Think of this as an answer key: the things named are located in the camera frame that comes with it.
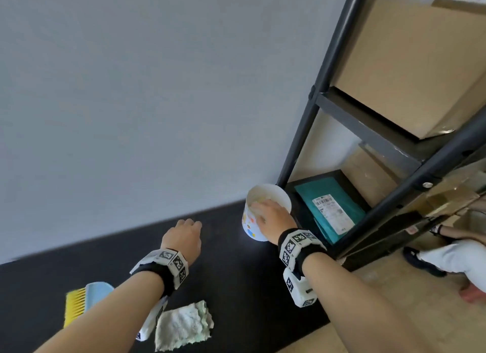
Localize white paper cup coloured dots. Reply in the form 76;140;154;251
242;184;292;243

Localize person's right forearm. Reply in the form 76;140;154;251
302;252;431;353

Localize left wrist camera marker band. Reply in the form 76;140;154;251
130;249;189;342

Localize large brown cardboard box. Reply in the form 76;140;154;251
330;0;486;140

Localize open flap cardboard box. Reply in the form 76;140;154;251
424;162;486;217

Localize person's right hand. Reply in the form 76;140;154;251
251;199;298;246

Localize person's left forearm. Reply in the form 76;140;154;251
34;272;165;353

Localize teal mailer bag white label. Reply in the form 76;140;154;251
294;176;367;245

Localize right wrist camera marker band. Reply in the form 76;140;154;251
277;228;327;309

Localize person's left hand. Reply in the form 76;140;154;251
161;219;203;266

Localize pink object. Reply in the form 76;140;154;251
459;280;486;306

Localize small taped cardboard box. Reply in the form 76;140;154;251
341;144;419;210

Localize wrist camera marker band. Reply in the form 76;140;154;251
277;228;327;309
130;249;189;342

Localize black metal shelf rack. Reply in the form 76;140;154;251
276;0;486;272

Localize white and green cloth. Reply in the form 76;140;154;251
154;300;215;352

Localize yellow bristle brush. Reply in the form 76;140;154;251
63;290;87;329

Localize black floor mat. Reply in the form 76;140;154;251
0;199;332;353

